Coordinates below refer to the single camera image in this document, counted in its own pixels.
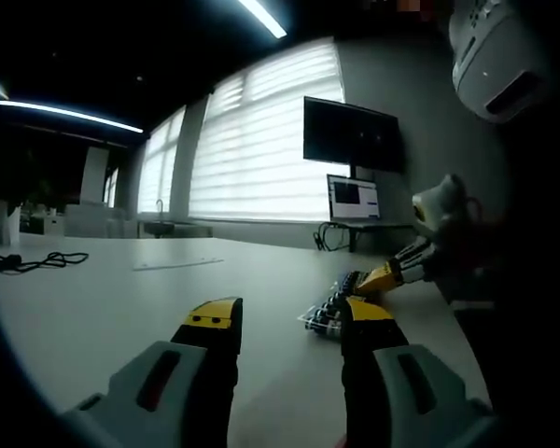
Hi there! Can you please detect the person's torso in dark shirt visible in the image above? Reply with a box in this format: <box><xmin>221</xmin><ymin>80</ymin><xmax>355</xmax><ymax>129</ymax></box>
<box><xmin>447</xmin><ymin>111</ymin><xmax>560</xmax><ymax>421</ymax></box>

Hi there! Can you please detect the bundle of black cables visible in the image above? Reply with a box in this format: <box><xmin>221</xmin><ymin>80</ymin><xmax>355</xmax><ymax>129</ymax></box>
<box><xmin>313</xmin><ymin>220</ymin><xmax>352</xmax><ymax>254</ymax></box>

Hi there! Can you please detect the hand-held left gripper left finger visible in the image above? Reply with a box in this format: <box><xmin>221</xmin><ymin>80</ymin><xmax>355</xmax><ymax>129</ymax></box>
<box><xmin>60</xmin><ymin>296</ymin><xmax>244</xmax><ymax>448</ymax></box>

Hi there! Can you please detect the black power cable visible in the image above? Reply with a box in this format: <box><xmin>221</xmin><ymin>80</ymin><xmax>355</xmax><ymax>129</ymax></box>
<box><xmin>0</xmin><ymin>248</ymin><xmax>91</xmax><ymax>275</ymax></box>

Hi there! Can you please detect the small dark component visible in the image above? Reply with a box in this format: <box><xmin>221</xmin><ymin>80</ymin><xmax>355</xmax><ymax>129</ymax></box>
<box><xmin>306</xmin><ymin>271</ymin><xmax>371</xmax><ymax>338</ymax></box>

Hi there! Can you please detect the narrow window with white blind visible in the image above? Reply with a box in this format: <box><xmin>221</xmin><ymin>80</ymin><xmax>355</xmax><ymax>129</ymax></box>
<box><xmin>136</xmin><ymin>105</ymin><xmax>189</xmax><ymax>217</ymax></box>

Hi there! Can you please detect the white chest-worn device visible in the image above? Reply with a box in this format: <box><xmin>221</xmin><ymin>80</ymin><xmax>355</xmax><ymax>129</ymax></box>
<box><xmin>448</xmin><ymin>0</ymin><xmax>557</xmax><ymax>124</ymax></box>

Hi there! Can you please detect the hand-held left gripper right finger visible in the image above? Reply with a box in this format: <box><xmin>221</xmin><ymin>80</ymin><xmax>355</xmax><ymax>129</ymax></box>
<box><xmin>340</xmin><ymin>296</ymin><xmax>496</xmax><ymax>448</ymax></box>

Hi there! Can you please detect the clear plastic box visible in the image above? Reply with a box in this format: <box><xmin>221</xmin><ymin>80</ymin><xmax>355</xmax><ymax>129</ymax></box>
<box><xmin>297</xmin><ymin>269</ymin><xmax>394</xmax><ymax>341</ymax></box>

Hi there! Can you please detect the potted green plant white pot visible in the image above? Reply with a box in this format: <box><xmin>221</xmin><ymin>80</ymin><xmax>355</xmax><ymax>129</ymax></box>
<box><xmin>0</xmin><ymin>186</ymin><xmax>30</xmax><ymax>246</ymax></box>

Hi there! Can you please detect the black wall monitor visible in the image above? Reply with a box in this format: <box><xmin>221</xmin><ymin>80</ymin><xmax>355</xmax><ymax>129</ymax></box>
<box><xmin>302</xmin><ymin>94</ymin><xmax>406</xmax><ymax>181</ymax></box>

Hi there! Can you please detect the wide window with white blind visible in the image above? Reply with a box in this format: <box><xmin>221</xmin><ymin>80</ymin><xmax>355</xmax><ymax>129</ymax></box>
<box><xmin>189</xmin><ymin>39</ymin><xmax>352</xmax><ymax>223</ymax></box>

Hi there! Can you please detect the straight ceiling light strip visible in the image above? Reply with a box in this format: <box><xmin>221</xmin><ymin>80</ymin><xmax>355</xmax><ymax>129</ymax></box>
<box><xmin>0</xmin><ymin>98</ymin><xmax>145</xmax><ymax>134</ymax></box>

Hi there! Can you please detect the dark sink counter with faucet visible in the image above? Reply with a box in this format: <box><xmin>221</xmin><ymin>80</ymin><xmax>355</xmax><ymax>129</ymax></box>
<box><xmin>141</xmin><ymin>198</ymin><xmax>215</xmax><ymax>240</ymax></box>

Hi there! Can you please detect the small dark side desk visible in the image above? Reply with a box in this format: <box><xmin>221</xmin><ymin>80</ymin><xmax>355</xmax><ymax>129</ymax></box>
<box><xmin>339</xmin><ymin>217</ymin><xmax>417</xmax><ymax>254</ymax></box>

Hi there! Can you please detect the long curved ceiling light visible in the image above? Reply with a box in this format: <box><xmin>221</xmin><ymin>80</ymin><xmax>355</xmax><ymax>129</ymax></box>
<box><xmin>236</xmin><ymin>0</ymin><xmax>289</xmax><ymax>39</ymax></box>

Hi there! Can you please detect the laptop screen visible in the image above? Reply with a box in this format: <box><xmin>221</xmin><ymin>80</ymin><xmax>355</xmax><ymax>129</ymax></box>
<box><xmin>326</xmin><ymin>173</ymin><xmax>382</xmax><ymax>222</ymax></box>

